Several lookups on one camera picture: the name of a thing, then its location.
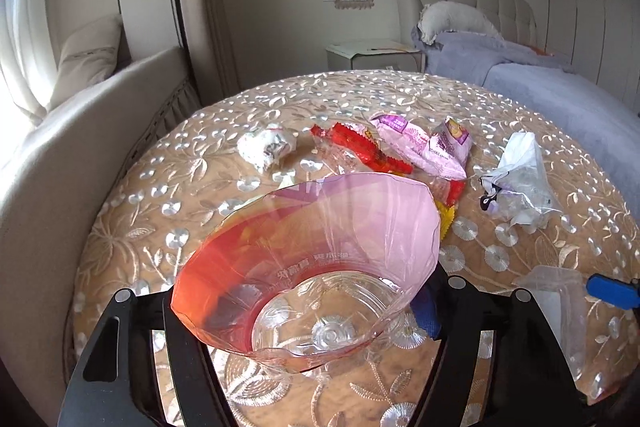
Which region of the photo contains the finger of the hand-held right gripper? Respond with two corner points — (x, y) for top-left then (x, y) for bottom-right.
(586, 273), (640, 312)

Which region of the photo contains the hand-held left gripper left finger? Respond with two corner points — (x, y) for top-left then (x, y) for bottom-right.
(57, 288), (241, 427)

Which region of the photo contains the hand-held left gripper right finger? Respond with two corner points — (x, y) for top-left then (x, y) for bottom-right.
(400, 274), (588, 427)

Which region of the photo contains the clear plastic wrapper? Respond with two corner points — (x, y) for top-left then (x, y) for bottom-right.
(515, 264), (601, 403)

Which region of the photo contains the yellow snack wrapper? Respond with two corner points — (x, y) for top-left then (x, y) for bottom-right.
(432, 177), (468, 242)

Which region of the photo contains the white printed wrapper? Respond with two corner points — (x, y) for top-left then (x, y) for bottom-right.
(236, 123), (297, 172)

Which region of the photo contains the white crumpled plastic bag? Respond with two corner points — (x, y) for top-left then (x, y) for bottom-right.
(479, 132), (563, 228)

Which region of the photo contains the pink snack wrapper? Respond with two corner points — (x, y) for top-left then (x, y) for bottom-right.
(369, 112), (473, 180)

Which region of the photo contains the red snack wrapper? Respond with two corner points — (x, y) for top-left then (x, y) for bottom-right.
(310, 123), (415, 175)

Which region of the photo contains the floral lace tablecloth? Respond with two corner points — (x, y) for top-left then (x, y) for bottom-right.
(65, 69), (640, 427)

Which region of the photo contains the bed with white cover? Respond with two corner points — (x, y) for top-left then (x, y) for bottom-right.
(412, 32), (640, 208)

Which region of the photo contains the beige sofa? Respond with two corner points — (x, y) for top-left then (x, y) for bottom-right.
(0, 44), (201, 408)

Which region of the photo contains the white nightstand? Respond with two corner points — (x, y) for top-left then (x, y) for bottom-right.
(325, 39), (426, 72)

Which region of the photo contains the beige wardrobe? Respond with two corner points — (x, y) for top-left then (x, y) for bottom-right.
(542, 0), (640, 118)

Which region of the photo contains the white pillow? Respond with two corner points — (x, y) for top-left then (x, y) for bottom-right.
(417, 2), (503, 45)

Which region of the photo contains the beige cushion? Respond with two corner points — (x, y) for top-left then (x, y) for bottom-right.
(47, 14), (123, 112)

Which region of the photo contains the white sheer curtain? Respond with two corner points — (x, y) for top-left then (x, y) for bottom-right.
(0, 0), (66, 128)

